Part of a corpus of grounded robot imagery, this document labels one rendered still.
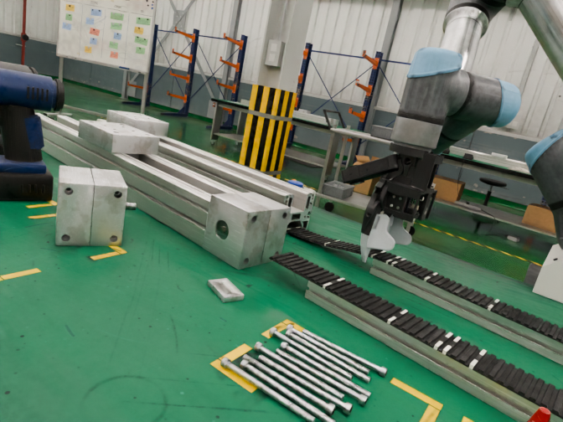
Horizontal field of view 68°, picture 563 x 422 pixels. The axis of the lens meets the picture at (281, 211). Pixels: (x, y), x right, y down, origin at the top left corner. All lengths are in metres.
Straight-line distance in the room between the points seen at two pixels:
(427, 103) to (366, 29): 8.56
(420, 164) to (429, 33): 8.11
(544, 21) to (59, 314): 0.95
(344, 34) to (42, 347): 9.20
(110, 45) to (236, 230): 6.06
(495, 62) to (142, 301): 8.12
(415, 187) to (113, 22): 6.13
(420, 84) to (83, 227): 0.55
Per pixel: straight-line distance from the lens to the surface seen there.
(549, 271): 0.96
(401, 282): 0.74
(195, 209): 0.71
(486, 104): 0.75
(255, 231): 0.64
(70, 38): 7.03
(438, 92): 0.70
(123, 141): 0.95
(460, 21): 1.05
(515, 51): 8.42
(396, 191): 0.71
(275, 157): 4.14
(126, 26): 6.51
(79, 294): 0.55
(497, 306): 0.72
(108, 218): 0.67
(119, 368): 0.44
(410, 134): 0.70
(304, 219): 0.90
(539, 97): 8.23
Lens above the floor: 1.05
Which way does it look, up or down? 15 degrees down
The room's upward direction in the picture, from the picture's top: 12 degrees clockwise
